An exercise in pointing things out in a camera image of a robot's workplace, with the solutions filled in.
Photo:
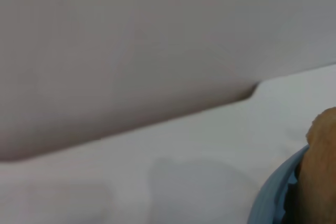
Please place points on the blue bowl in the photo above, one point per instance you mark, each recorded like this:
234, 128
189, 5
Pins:
265, 200

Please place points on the orange white striped bread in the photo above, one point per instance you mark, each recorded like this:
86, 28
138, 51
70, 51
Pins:
320, 169

